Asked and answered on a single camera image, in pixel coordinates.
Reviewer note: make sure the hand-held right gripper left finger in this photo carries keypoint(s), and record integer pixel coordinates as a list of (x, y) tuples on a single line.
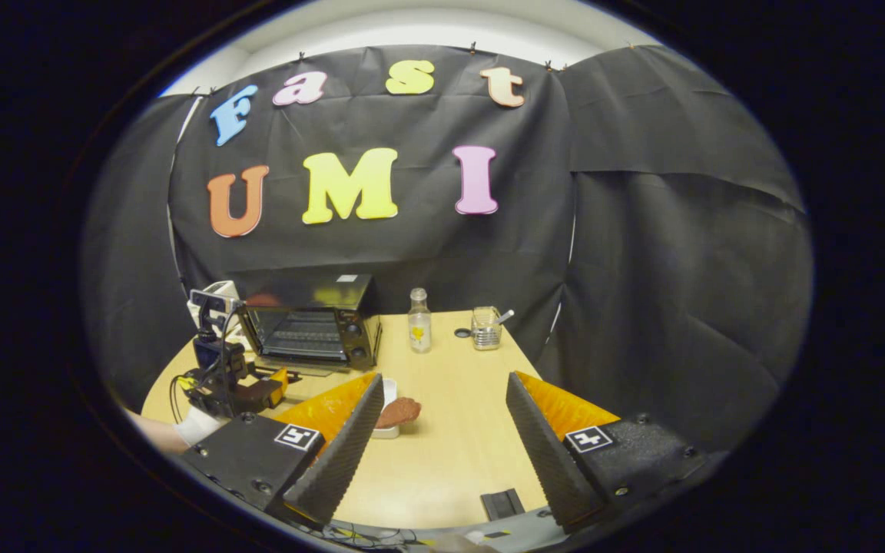
[(343, 453)]

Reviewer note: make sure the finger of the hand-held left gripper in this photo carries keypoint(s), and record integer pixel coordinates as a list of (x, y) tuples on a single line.
[(262, 392)]

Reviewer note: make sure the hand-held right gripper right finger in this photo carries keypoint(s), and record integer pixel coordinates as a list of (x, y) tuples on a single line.
[(546, 453)]

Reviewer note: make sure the brown meat slice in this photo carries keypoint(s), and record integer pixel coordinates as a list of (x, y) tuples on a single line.
[(400, 411)]

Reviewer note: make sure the white toaster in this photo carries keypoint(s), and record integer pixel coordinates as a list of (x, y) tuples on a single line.
[(225, 287)]

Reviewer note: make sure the metal spoon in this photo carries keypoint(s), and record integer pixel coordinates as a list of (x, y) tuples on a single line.
[(505, 314)]

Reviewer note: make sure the black electric oven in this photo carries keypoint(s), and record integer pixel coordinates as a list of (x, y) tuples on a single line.
[(304, 292)]

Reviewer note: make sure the clear glass bottle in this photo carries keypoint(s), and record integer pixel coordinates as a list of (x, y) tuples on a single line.
[(419, 334)]

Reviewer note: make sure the white rectangular dish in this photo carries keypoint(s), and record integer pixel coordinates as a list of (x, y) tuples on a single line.
[(389, 390)]

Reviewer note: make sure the small black rectangular block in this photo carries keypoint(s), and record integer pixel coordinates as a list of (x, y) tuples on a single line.
[(502, 504)]

